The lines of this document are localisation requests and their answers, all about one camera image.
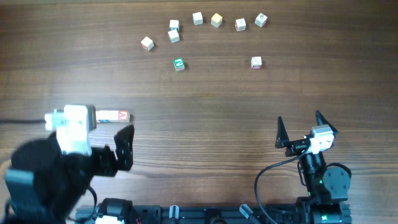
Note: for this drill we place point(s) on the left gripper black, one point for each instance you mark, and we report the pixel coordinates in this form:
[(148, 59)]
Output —
[(107, 164)]

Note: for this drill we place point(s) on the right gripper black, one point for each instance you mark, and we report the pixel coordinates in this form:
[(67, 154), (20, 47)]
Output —
[(295, 146)]

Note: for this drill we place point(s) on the red letter wooden block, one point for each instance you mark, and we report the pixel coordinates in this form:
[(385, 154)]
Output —
[(124, 116)]

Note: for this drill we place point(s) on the wooden block blue side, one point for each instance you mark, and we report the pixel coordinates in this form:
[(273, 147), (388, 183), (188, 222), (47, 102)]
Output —
[(113, 116)]

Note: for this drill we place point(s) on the plain wooden block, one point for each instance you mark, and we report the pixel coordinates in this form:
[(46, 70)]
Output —
[(102, 116), (173, 36)]

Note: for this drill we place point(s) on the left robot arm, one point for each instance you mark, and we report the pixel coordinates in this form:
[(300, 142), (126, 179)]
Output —
[(45, 184)]

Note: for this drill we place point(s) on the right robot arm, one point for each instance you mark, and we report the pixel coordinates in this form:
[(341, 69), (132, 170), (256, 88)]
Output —
[(327, 184)]

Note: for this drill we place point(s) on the wooden block red base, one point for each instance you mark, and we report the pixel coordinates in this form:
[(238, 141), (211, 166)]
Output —
[(256, 62)]

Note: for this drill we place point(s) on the green letter wooden block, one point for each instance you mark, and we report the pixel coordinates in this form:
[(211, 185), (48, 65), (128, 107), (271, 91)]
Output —
[(179, 64)]

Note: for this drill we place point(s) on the wooden block red underside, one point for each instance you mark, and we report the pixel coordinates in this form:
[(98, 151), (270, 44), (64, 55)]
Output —
[(147, 43)]

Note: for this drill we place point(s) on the wooden block top right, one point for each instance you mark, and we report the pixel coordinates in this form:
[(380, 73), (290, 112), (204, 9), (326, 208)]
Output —
[(261, 20)]

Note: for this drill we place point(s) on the wooden block red side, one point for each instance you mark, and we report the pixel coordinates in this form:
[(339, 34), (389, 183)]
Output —
[(240, 24)]

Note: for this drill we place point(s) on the wooden block blue edge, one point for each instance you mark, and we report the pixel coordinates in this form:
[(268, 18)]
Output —
[(174, 25)]

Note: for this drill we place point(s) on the yellow top wooden block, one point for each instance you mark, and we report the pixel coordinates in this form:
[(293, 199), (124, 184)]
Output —
[(216, 20)]

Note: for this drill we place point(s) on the wooden block top centre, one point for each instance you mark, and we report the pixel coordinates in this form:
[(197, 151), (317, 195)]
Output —
[(197, 18)]

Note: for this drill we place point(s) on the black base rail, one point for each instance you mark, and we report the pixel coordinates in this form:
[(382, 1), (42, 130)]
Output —
[(233, 214)]

